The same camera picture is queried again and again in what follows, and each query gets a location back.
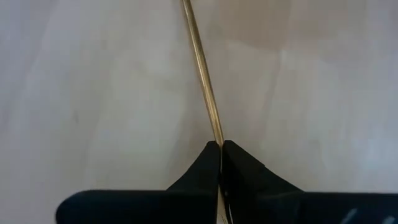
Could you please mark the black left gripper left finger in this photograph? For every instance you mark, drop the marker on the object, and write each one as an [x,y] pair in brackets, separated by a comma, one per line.
[186,205]

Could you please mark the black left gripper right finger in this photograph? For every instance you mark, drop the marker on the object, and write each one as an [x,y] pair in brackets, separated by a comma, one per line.
[264,199]

